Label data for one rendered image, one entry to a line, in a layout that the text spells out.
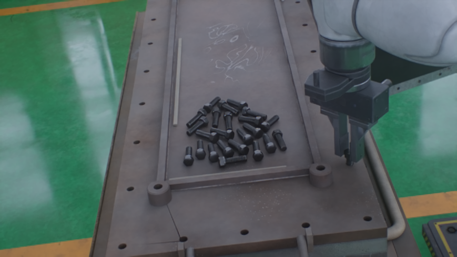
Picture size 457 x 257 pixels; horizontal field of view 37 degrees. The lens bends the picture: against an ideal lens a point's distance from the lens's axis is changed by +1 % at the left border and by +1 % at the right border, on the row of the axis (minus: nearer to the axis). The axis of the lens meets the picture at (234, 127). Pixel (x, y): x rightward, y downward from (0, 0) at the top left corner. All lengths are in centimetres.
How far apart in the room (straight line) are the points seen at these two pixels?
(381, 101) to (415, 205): 219
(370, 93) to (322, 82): 8
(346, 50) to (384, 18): 15
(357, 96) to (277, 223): 24
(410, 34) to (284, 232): 38
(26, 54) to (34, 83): 50
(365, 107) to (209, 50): 66
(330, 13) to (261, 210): 35
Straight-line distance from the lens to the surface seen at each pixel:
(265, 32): 176
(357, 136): 120
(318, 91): 108
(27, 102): 465
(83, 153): 396
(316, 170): 119
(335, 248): 113
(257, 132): 133
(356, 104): 114
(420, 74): 288
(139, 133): 141
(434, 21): 92
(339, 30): 106
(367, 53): 110
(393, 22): 95
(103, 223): 142
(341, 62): 110
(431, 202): 333
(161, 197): 119
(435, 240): 266
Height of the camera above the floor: 210
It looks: 32 degrees down
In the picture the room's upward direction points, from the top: 7 degrees counter-clockwise
